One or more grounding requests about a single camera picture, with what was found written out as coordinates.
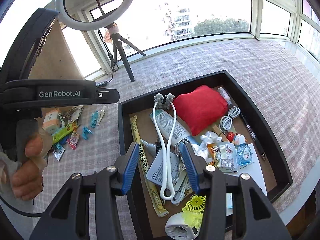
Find white round gadget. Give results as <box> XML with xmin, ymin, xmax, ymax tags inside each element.
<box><xmin>164</xmin><ymin>212</ymin><xmax>199</xmax><ymax>240</ymax></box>

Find red fabric pouch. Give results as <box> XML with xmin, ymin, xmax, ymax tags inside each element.
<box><xmin>173</xmin><ymin>85</ymin><xmax>228</xmax><ymax>136</ymax></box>

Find black pen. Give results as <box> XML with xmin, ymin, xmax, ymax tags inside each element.
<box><xmin>240</xmin><ymin>113</ymin><xmax>266</xmax><ymax>161</ymax></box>

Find yellow shuttlecock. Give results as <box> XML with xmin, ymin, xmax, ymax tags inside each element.
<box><xmin>182</xmin><ymin>195</ymin><xmax>206</xmax><ymax>230</ymax></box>

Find white cosmetic tube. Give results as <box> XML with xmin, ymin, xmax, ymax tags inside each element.
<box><xmin>149</xmin><ymin>108</ymin><xmax>198</xmax><ymax>148</ymax></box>

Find black tripod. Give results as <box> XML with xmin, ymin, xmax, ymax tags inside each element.
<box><xmin>106</xmin><ymin>23</ymin><xmax>146</xmax><ymax>82</ymax></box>

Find plaid tablecloth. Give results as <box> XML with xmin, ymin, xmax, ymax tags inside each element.
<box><xmin>32</xmin><ymin>38</ymin><xmax>320</xmax><ymax>240</ymax></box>

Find white ring light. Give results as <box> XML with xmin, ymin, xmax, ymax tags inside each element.
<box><xmin>55</xmin><ymin>0</ymin><xmax>133</xmax><ymax>31</ymax></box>

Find small white cream tube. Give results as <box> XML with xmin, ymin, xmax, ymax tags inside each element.
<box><xmin>96</xmin><ymin>106</ymin><xmax>107</xmax><ymax>125</ymax></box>

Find person's left hand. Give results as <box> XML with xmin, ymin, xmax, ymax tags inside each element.
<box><xmin>11</xmin><ymin>133</ymin><xmax>43</xmax><ymax>201</ymax></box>

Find yellow chopstick wrapper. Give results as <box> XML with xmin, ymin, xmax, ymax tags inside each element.
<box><xmin>130</xmin><ymin>115</ymin><xmax>169</xmax><ymax>217</ymax></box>

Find wooden back board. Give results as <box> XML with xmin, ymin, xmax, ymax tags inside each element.
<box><xmin>28</xmin><ymin>21</ymin><xmax>84</xmax><ymax>80</ymax></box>

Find snack packet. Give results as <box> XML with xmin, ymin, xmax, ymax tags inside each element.
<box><xmin>207</xmin><ymin>141</ymin><xmax>238</xmax><ymax>173</ymax></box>

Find blue eye drop bottle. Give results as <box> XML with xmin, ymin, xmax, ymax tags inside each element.
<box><xmin>234</xmin><ymin>134</ymin><xmax>252</xmax><ymax>166</ymax></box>

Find green tube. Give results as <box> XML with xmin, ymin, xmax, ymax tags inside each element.
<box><xmin>52</xmin><ymin>122</ymin><xmax>78</xmax><ymax>144</ymax></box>

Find white coiled usb cable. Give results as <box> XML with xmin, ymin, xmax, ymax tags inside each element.
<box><xmin>218</xmin><ymin>106</ymin><xmax>241</xmax><ymax>133</ymax></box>

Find white roller massager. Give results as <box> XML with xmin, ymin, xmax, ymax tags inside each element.
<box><xmin>152</xmin><ymin>93</ymin><xmax>178</xmax><ymax>202</ymax></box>

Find black storage tray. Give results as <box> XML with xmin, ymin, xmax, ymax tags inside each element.
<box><xmin>117</xmin><ymin>70</ymin><xmax>294</xmax><ymax>239</ymax></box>

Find orange white tissue pack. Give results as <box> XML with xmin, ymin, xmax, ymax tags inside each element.
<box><xmin>42</xmin><ymin>108</ymin><xmax>61</xmax><ymax>134</ymax></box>

